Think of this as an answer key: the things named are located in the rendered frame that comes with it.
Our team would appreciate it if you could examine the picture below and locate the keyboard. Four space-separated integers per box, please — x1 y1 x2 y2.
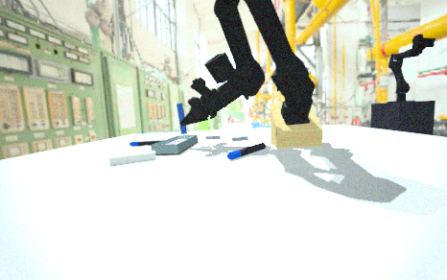
151 134 198 155

